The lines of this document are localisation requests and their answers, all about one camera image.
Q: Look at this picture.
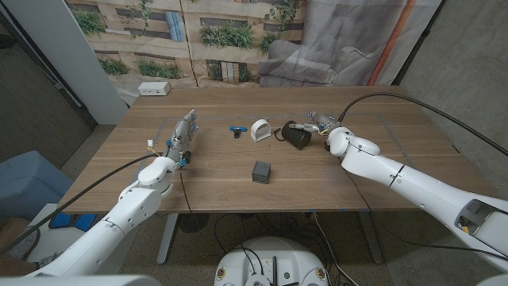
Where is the black round floor fan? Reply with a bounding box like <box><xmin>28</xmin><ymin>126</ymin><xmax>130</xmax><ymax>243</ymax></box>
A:
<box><xmin>177</xmin><ymin>213</ymin><xmax>210</xmax><ymax>234</ymax></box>

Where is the blue upholstered chair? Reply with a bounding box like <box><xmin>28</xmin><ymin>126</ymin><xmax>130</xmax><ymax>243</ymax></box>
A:
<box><xmin>0</xmin><ymin>149</ymin><xmax>75</xmax><ymax>222</ymax></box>

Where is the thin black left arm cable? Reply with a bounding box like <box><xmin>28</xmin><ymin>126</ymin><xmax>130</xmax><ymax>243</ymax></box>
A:
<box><xmin>179</xmin><ymin>169</ymin><xmax>194</xmax><ymax>216</ymax></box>

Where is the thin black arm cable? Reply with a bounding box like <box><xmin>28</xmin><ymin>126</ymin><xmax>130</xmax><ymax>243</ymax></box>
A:
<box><xmin>179</xmin><ymin>169</ymin><xmax>194</xmax><ymax>216</ymax></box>
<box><xmin>341</xmin><ymin>166</ymin><xmax>508</xmax><ymax>263</ymax></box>

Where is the blue flat floor item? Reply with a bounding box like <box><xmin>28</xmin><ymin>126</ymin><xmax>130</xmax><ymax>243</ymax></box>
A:
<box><xmin>49</xmin><ymin>212</ymin><xmax>98</xmax><ymax>233</ymax></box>

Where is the white power strip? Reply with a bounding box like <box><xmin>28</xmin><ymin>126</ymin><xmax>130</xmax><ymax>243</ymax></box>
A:
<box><xmin>137</xmin><ymin>81</ymin><xmax>171</xmax><ymax>97</ymax></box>

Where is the white robot torso base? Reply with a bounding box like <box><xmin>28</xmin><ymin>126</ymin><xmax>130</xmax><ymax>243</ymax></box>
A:
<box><xmin>214</xmin><ymin>236</ymin><xmax>329</xmax><ymax>286</ymax></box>

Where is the white table leg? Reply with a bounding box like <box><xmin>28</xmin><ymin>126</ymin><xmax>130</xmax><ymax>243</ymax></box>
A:
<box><xmin>356</xmin><ymin>210</ymin><xmax>384</xmax><ymax>265</ymax></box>
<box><xmin>157</xmin><ymin>213</ymin><xmax>179</xmax><ymax>265</ymax></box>

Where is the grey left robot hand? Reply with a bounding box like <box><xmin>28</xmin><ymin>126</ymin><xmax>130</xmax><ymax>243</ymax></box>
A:
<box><xmin>164</xmin><ymin>109</ymin><xmax>199</xmax><ymax>162</ymax></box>

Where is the white arched tape dispenser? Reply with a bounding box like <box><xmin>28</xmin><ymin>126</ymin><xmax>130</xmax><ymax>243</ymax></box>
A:
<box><xmin>250</xmin><ymin>118</ymin><xmax>272</xmax><ymax>143</ymax></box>

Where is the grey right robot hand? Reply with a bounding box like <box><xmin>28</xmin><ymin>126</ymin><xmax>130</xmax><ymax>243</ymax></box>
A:
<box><xmin>288</xmin><ymin>111</ymin><xmax>342</xmax><ymax>137</ymax></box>

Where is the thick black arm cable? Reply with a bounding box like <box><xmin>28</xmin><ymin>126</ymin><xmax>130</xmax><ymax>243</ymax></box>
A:
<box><xmin>0</xmin><ymin>153</ymin><xmax>160</xmax><ymax>257</ymax></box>
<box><xmin>337</xmin><ymin>91</ymin><xmax>508</xmax><ymax>158</ymax></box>

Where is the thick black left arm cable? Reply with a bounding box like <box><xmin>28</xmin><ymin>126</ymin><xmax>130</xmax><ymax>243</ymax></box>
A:
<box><xmin>0</xmin><ymin>153</ymin><xmax>160</xmax><ymax>257</ymax></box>

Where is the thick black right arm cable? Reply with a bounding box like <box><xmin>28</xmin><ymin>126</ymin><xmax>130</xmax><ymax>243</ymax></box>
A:
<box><xmin>337</xmin><ymin>91</ymin><xmax>508</xmax><ymax>158</ymax></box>

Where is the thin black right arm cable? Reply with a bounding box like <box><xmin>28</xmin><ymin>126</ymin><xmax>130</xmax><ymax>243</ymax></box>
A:
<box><xmin>341</xmin><ymin>166</ymin><xmax>508</xmax><ymax>263</ymax></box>

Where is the black cylindrical speaker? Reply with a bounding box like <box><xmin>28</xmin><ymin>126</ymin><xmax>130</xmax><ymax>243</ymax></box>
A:
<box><xmin>273</xmin><ymin>120</ymin><xmax>313</xmax><ymax>151</ymax></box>

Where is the grey floor cable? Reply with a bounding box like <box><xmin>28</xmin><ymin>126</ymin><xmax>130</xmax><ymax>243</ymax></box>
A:
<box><xmin>312</xmin><ymin>212</ymin><xmax>360</xmax><ymax>286</ymax></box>

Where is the printed fabric backdrop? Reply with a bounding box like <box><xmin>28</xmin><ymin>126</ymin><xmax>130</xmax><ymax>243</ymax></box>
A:
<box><xmin>65</xmin><ymin>0</ymin><xmax>444</xmax><ymax>107</ymax></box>

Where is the dark grey cube block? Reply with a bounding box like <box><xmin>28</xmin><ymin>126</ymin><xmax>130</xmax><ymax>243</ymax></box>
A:
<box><xmin>251</xmin><ymin>160</ymin><xmax>271</xmax><ymax>185</ymax></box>

